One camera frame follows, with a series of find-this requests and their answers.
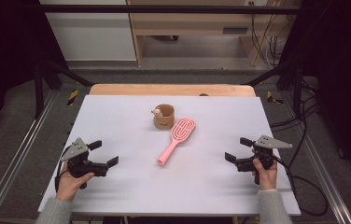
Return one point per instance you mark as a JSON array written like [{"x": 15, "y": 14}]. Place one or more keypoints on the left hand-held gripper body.
[{"x": 77, "y": 152}]

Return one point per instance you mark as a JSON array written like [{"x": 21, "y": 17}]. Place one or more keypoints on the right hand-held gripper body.
[{"x": 270, "y": 143}]

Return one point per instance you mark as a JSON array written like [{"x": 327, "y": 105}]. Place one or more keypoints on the pink hairbrush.
[{"x": 169, "y": 152}]

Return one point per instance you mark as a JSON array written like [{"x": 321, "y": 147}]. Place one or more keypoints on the person's left hand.
[{"x": 67, "y": 186}]

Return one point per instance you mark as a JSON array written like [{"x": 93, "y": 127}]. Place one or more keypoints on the person's right hand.
[{"x": 267, "y": 179}]

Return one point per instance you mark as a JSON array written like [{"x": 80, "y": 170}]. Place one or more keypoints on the black metal stand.
[
  {"x": 39, "y": 93},
  {"x": 296, "y": 90}
]

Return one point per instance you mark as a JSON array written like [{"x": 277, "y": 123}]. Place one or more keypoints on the light wooden table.
[{"x": 170, "y": 90}]

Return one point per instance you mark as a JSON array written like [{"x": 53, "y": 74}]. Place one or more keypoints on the white cabinet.
[{"x": 92, "y": 37}]

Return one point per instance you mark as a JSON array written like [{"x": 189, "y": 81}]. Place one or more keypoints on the dark curtain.
[
  {"x": 5, "y": 46},
  {"x": 341, "y": 62}
]

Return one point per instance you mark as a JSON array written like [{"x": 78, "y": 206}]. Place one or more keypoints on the light wooden desk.
[{"x": 189, "y": 23}]

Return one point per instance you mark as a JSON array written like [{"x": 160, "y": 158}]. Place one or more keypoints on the black horizontal bar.
[{"x": 164, "y": 9}]

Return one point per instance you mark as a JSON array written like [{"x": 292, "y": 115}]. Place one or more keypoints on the aluminium rail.
[
  {"x": 15, "y": 158},
  {"x": 323, "y": 168}
]

